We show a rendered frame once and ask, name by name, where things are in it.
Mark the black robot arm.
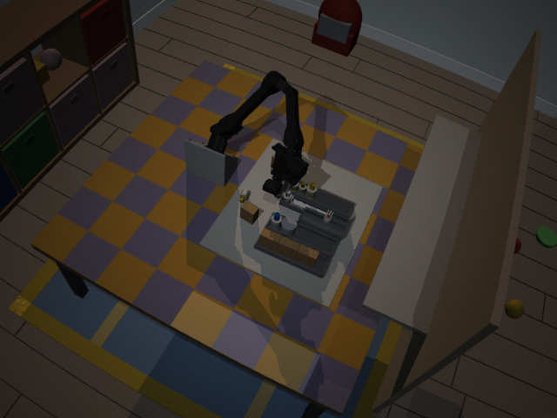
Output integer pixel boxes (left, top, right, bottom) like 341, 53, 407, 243
205, 71, 309, 186

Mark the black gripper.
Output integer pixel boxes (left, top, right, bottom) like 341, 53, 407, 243
262, 162, 286, 196

